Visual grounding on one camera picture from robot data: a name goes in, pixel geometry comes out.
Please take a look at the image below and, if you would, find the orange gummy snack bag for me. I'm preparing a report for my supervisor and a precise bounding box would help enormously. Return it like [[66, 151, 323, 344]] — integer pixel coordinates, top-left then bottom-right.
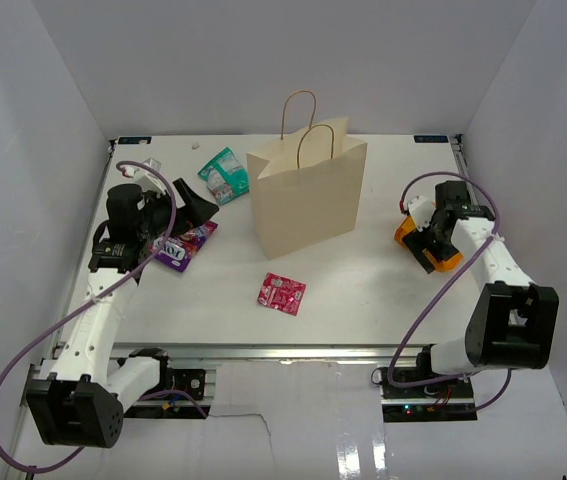
[[394, 223, 463, 272]]

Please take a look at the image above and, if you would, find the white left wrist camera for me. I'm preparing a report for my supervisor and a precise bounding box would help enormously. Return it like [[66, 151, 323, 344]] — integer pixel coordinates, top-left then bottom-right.
[[121, 166, 165, 196]]

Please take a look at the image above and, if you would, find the aluminium front frame rail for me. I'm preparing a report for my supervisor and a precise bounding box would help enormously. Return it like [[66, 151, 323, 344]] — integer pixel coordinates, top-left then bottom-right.
[[113, 342, 398, 363]]

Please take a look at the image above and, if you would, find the left XDOF label sticker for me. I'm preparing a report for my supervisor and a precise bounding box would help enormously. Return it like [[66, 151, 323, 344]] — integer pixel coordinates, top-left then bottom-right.
[[117, 136, 152, 145]]

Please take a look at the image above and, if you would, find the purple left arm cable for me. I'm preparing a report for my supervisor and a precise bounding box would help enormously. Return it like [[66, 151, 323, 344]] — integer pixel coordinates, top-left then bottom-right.
[[0, 160, 209, 474]]

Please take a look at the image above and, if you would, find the teal snack packet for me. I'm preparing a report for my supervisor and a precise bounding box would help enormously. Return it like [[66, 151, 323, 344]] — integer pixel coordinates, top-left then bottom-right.
[[198, 147, 250, 205]]

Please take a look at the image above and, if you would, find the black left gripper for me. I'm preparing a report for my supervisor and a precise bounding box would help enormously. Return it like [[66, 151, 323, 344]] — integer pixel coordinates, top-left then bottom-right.
[[137, 179, 218, 244]]

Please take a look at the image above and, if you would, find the purple Fox's candy bag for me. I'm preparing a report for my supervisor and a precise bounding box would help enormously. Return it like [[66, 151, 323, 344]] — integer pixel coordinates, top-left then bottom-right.
[[150, 221, 218, 273]]

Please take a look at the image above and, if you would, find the right XDOF label sticker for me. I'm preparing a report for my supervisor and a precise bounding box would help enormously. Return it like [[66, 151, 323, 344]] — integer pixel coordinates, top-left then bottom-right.
[[413, 135, 449, 144]]

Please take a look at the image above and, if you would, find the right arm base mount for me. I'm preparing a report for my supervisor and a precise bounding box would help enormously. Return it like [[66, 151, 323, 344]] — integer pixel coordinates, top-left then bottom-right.
[[370, 367, 478, 424]]

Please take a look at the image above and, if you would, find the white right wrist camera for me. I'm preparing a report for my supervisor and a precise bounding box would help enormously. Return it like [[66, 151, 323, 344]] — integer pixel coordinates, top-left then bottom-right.
[[400, 195, 436, 232]]

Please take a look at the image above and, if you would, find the xdof label sticker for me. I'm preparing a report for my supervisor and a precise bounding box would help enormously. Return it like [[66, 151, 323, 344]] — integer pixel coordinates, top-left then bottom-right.
[[117, 136, 152, 145], [413, 135, 449, 144]]

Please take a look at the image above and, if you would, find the beige paper bag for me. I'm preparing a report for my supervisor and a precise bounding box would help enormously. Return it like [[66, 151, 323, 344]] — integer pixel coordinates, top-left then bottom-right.
[[246, 115, 367, 259]]

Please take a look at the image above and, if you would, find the red snack packet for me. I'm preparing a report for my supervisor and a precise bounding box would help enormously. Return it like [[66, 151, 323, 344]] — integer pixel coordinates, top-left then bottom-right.
[[257, 272, 306, 316]]

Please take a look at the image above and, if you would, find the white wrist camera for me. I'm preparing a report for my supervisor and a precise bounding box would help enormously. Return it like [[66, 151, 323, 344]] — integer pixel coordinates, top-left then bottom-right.
[[400, 195, 436, 232], [121, 166, 165, 196]]

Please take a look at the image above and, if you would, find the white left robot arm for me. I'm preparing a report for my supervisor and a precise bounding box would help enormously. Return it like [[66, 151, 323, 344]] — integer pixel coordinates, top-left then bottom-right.
[[26, 179, 219, 448]]

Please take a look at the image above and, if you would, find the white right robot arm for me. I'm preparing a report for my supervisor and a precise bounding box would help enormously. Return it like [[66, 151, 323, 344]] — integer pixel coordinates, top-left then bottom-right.
[[395, 180, 559, 399]]

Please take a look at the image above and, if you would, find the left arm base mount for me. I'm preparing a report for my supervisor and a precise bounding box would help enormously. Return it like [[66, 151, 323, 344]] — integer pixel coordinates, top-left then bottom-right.
[[117, 347, 209, 420]]

